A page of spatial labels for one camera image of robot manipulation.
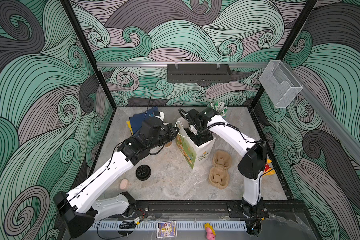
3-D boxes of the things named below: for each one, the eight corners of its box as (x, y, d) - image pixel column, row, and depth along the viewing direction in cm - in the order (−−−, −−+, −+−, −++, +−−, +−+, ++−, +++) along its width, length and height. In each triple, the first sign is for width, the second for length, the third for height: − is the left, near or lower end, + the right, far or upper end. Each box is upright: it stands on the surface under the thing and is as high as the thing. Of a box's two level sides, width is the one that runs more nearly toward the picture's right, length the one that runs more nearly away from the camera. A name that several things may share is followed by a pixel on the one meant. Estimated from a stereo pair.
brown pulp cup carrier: (206, 185, 82) (208, 182, 78) (214, 152, 96) (216, 148, 91) (224, 192, 80) (227, 189, 76) (229, 157, 93) (232, 153, 89)
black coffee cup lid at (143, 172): (135, 180, 84) (134, 179, 82) (137, 166, 90) (136, 164, 88) (150, 180, 84) (149, 179, 82) (151, 166, 90) (151, 164, 88)
